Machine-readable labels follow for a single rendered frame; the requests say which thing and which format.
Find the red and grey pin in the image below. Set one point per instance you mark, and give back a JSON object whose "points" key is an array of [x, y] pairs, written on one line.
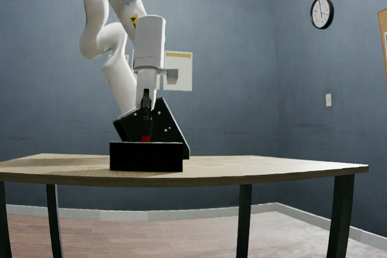
{"points": [[145, 138]]}

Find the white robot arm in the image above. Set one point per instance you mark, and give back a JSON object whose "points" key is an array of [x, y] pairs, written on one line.
{"points": [[147, 37]]}

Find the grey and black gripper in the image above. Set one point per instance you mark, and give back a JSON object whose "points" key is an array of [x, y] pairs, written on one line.
{"points": [[146, 85]]}

